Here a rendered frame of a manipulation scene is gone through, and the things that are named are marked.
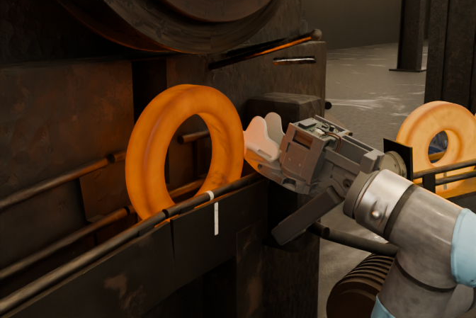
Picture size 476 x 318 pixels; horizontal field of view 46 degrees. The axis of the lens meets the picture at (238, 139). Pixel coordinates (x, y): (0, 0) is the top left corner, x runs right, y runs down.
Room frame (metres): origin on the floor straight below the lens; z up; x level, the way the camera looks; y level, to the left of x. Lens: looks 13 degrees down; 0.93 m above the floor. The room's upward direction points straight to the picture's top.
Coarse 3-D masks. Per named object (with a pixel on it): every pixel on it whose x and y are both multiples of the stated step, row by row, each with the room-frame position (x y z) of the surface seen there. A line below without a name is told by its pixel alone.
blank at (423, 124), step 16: (416, 112) 0.90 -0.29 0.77; (432, 112) 0.88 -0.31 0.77; (448, 112) 0.89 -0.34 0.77; (464, 112) 0.90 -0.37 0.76; (400, 128) 0.90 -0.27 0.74; (416, 128) 0.87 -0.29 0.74; (432, 128) 0.88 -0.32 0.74; (448, 128) 0.89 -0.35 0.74; (464, 128) 0.90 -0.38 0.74; (416, 144) 0.87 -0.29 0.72; (448, 144) 0.93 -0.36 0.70; (464, 144) 0.91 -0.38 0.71; (416, 160) 0.88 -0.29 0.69; (448, 160) 0.91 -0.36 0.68; (464, 160) 0.91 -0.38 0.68
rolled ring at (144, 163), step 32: (160, 96) 0.63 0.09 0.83; (192, 96) 0.63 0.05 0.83; (224, 96) 0.68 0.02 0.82; (160, 128) 0.59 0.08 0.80; (224, 128) 0.68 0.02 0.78; (128, 160) 0.59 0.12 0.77; (160, 160) 0.59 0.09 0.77; (224, 160) 0.70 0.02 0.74; (128, 192) 0.59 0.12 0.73; (160, 192) 0.59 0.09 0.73; (160, 224) 0.59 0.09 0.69
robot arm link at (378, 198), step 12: (372, 180) 0.62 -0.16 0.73; (384, 180) 0.62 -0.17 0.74; (396, 180) 0.62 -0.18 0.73; (408, 180) 0.63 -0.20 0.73; (372, 192) 0.61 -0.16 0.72; (384, 192) 0.61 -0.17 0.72; (396, 192) 0.60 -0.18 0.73; (360, 204) 0.61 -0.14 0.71; (372, 204) 0.61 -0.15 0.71; (384, 204) 0.60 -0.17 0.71; (396, 204) 0.66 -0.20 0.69; (360, 216) 0.62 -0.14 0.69; (372, 216) 0.60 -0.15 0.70; (384, 216) 0.60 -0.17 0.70; (372, 228) 0.61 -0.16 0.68; (384, 228) 0.60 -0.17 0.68
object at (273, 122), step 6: (270, 114) 0.75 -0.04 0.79; (276, 114) 0.75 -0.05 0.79; (270, 120) 0.75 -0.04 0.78; (276, 120) 0.75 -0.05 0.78; (270, 126) 0.75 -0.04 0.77; (276, 126) 0.75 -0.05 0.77; (270, 132) 0.75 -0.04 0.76; (276, 132) 0.75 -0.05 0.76; (282, 132) 0.74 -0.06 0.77; (270, 138) 0.75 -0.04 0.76; (276, 138) 0.75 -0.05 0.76; (282, 138) 0.74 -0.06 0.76
